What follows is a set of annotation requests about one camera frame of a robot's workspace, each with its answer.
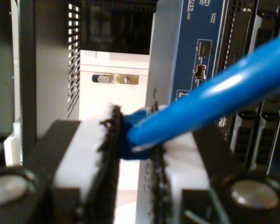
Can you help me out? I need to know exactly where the blue network cable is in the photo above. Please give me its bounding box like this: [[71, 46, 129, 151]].
[[121, 30, 280, 161]]

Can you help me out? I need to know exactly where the white cabinet with latch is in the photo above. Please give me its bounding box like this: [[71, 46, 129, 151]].
[[79, 49, 151, 119]]

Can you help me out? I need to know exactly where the black rack server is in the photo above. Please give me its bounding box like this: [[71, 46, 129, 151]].
[[214, 0, 280, 178]]

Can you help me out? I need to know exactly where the black metal bar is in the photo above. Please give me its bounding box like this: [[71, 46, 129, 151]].
[[18, 0, 37, 168]]

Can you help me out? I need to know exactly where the blue network switch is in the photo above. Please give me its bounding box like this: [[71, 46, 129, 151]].
[[146, 0, 228, 131]]

